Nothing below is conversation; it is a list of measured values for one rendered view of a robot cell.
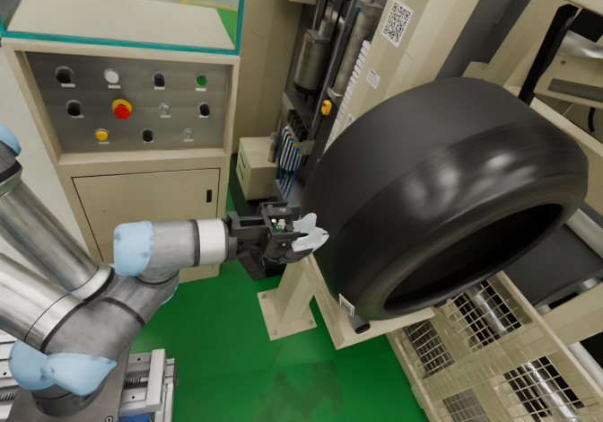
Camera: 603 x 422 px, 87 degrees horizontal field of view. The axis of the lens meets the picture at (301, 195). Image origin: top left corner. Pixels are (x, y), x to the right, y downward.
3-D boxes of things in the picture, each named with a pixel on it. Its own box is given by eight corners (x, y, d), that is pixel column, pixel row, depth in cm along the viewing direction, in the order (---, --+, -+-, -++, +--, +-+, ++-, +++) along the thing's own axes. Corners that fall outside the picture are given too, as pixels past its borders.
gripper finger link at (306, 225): (337, 219, 60) (293, 222, 56) (326, 238, 64) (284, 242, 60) (331, 206, 62) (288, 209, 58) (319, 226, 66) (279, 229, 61)
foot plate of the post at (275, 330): (257, 294, 180) (257, 292, 178) (300, 283, 191) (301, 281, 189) (270, 340, 164) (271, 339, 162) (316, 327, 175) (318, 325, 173)
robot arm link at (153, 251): (116, 241, 50) (113, 211, 44) (188, 236, 55) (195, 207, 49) (116, 289, 46) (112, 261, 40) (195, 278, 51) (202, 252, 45)
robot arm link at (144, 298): (104, 312, 53) (99, 285, 46) (150, 261, 61) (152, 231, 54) (145, 336, 53) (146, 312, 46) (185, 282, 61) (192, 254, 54)
